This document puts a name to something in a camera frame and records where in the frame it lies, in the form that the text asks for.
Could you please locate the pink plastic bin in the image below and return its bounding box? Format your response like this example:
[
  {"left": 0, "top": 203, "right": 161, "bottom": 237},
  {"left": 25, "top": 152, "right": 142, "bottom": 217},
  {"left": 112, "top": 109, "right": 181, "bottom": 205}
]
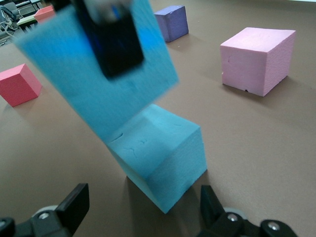
[{"left": 34, "top": 5, "right": 55, "bottom": 23}]

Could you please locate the red foam block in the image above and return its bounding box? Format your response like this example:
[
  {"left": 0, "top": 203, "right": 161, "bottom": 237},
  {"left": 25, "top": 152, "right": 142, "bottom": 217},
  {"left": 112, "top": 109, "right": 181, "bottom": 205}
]
[{"left": 0, "top": 63, "right": 42, "bottom": 108}]

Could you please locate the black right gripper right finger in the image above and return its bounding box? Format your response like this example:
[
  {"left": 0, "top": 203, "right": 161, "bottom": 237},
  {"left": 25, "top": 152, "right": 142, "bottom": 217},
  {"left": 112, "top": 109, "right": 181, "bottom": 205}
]
[{"left": 199, "top": 184, "right": 227, "bottom": 228}]

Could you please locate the purple foam block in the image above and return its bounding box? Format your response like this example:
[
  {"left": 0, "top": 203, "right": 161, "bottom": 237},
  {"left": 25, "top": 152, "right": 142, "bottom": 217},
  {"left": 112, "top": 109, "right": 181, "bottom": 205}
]
[{"left": 154, "top": 4, "right": 190, "bottom": 43}]

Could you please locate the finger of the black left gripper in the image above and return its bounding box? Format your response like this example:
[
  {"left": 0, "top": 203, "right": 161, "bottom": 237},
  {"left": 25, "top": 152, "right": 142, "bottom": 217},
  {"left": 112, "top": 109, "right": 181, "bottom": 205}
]
[{"left": 74, "top": 0, "right": 146, "bottom": 79}]

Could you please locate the light green board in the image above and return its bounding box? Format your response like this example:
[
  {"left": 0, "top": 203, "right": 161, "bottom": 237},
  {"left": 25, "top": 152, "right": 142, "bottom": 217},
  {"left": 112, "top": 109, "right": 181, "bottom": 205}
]
[{"left": 16, "top": 16, "right": 38, "bottom": 27}]

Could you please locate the pink foam block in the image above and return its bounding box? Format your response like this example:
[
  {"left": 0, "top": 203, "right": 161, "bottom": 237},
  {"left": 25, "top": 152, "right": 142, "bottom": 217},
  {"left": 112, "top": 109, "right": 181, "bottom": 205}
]
[{"left": 219, "top": 27, "right": 297, "bottom": 97}]

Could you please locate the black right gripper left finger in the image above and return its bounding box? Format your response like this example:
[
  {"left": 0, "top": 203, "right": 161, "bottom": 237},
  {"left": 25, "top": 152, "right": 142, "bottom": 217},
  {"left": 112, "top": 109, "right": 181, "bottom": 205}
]
[{"left": 56, "top": 183, "right": 90, "bottom": 235}]

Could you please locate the light blue foam block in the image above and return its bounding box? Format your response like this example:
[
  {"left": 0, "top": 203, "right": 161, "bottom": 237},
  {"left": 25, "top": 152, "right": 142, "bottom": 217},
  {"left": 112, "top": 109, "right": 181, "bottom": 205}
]
[
  {"left": 108, "top": 103, "right": 207, "bottom": 214},
  {"left": 13, "top": 0, "right": 180, "bottom": 147}
]

